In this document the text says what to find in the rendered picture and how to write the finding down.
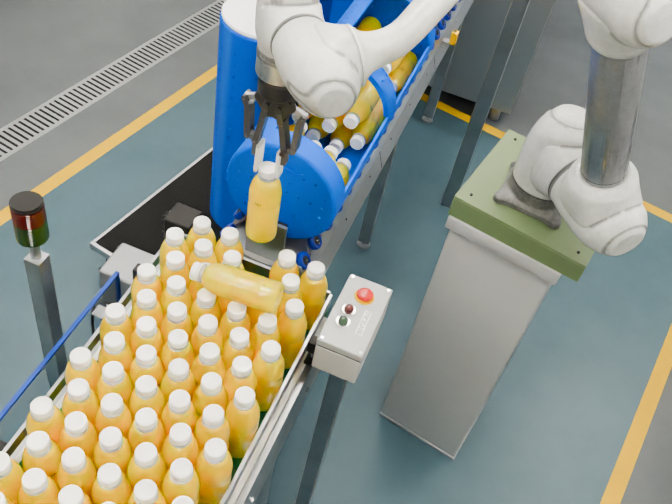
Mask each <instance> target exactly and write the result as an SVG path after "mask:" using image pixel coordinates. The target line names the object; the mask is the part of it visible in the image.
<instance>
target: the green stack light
mask: <svg viewBox="0 0 672 504"><path fill-rule="evenodd" d="M13 228H14V233H15V238H16V241H17V242H18V244H20V245H21V246H24V247H28V248H34V247H38V246H41V245H43V244H44V243H46V242H47V240H48V239H49V229H48V222H47V219H46V222H45V223H44V224H43V225H42V226H41V227H39V228H37V229H34V230H21V229H19V228H17V227H15V226H14V225H13Z"/></svg>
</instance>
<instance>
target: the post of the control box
mask: <svg viewBox="0 0 672 504"><path fill-rule="evenodd" d="M346 383H347V381H346V380H344V379H342V378H339V377H337V376H334V375H332V374H330V373H329V377H328V381H327V385H326V388H325V392H324V396H323V400H322V403H321V407H320V411H319V415H318V418H317V422H316V426H315V430H314V433H313V437H312V441H311V445H310V448H309V452H308V456H307V460H306V463H305V467H304V471H303V475H302V478H301V482H300V486H299V490H298V493H297V497H296V501H295V504H310V503H311V499H312V496H313V493H314V489H315V486H316V483H317V480H318V476H319V473H320V470H321V466H322V463H323V460H324V456H325V453H326V450H327V446H328V443H329V440H330V436H331V433H332V430H333V426H334V423H335V420H336V416H337V413H338V410H339V406H340V403H341V400H342V396H343V393H344V390H345V386H346Z"/></svg>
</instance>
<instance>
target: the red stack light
mask: <svg viewBox="0 0 672 504"><path fill-rule="evenodd" d="M9 209H10V207H9ZM10 214H11V219H12V223H13V225H14V226H15V227H17V228H19V229H21V230H34V229H37V228H39V227H41V226H42V225H43V224H44V223H45V222H46V219H47V216H46V210H45V204H44V205H43V207H42V209H41V210H40V211H38V212H36V213H34V214H31V215H19V214H16V213H14V212H13V211H11V209H10Z"/></svg>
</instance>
